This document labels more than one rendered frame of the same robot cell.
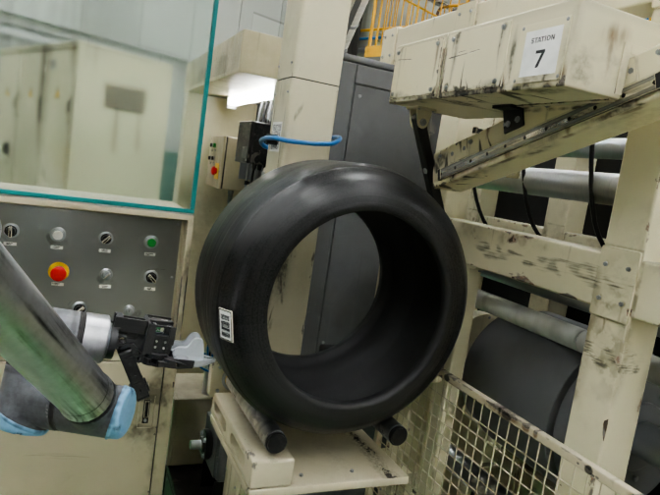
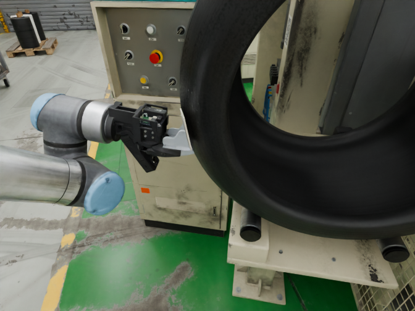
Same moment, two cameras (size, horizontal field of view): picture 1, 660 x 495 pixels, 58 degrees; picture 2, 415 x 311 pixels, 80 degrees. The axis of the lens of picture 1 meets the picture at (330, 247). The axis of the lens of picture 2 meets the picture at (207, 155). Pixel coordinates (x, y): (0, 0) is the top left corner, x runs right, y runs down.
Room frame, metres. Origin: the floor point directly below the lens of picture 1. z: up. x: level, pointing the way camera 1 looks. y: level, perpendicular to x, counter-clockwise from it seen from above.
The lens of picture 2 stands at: (0.79, -0.06, 1.34)
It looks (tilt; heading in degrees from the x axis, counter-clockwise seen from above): 36 degrees down; 34
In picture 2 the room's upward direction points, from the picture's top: straight up
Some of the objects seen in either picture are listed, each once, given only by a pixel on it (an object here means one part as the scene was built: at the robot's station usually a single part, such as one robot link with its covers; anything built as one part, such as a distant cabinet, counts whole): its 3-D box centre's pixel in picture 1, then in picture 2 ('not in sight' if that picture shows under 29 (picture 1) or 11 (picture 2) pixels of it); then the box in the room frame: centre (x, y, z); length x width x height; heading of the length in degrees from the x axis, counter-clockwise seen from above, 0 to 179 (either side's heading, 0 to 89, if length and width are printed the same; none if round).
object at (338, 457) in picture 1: (302, 445); (298, 213); (1.33, -0.01, 0.80); 0.37 x 0.36 x 0.02; 114
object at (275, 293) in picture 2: not in sight; (259, 273); (1.55, 0.12, 0.02); 0.27 x 0.27 x 0.04; 24
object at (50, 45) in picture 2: not in sight; (28, 31); (3.54, 6.52, 0.38); 1.20 x 0.80 x 0.76; 55
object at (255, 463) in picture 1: (247, 433); (250, 197); (1.27, 0.12, 0.83); 0.36 x 0.09 x 0.06; 24
